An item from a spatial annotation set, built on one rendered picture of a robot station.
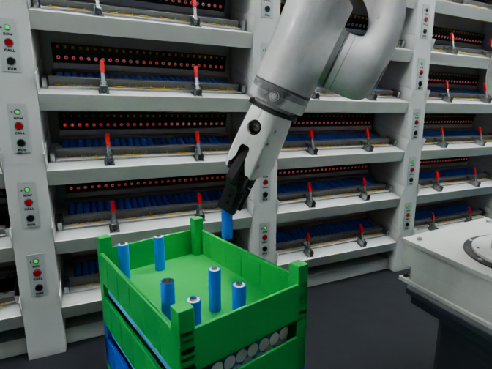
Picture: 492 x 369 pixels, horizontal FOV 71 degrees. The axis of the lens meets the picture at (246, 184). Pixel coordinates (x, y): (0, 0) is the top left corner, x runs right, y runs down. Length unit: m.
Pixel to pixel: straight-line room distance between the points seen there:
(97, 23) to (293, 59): 0.70
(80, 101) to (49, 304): 0.58
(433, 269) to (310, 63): 0.58
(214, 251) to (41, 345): 0.70
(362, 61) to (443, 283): 0.57
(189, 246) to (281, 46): 0.43
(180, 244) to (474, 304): 0.60
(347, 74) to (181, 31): 0.71
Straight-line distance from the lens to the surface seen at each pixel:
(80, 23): 1.08
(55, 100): 1.05
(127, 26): 1.08
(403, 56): 1.58
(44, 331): 1.21
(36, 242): 1.11
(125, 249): 0.63
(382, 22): 0.50
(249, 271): 0.60
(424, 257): 0.91
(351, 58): 0.48
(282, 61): 0.47
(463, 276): 0.86
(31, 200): 1.07
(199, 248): 0.72
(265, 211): 1.22
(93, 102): 1.05
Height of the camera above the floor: 0.68
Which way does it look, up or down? 11 degrees down
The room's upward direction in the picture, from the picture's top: straight up
